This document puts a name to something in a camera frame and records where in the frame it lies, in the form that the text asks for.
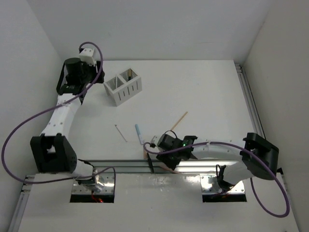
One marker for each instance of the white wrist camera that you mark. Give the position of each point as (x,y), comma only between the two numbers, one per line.
(154,141)
(87,55)

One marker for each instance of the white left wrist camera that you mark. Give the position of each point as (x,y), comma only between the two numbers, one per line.
(87,55)

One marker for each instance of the left metal arm base plate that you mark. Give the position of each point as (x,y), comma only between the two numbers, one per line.
(102,184)

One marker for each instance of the right metal arm base plate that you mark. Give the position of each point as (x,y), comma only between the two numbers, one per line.
(210,186)

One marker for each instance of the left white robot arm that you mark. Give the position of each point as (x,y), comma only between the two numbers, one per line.
(51,149)

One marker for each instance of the white and tan concealer pencil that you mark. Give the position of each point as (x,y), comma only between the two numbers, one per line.
(144,154)

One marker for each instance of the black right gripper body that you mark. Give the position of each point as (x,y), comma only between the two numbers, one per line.
(170,159)

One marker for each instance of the white slotted organizer box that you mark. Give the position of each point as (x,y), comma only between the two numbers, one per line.
(119,89)

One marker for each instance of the tan wooden makeup pencil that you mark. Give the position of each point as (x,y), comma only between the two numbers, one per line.
(179,120)

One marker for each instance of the pink lipstick pencil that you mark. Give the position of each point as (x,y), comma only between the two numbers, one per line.
(169,169)

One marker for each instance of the gold black mascara tube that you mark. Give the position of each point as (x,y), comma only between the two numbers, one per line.
(129,74)

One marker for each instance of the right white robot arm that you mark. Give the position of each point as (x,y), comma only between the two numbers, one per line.
(254,156)

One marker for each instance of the aluminium table edge rail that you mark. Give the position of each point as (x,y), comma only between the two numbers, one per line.
(142,166)

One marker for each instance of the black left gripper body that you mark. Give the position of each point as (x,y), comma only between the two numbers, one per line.
(89,73)

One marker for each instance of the light blue makeup pen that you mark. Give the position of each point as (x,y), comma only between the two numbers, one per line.
(139,134)

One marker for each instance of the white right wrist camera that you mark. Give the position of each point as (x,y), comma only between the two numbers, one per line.
(154,141)

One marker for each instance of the white front cover board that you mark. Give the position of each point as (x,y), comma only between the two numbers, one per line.
(147,203)

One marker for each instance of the black clip on rail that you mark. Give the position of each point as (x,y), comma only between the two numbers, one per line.
(150,164)

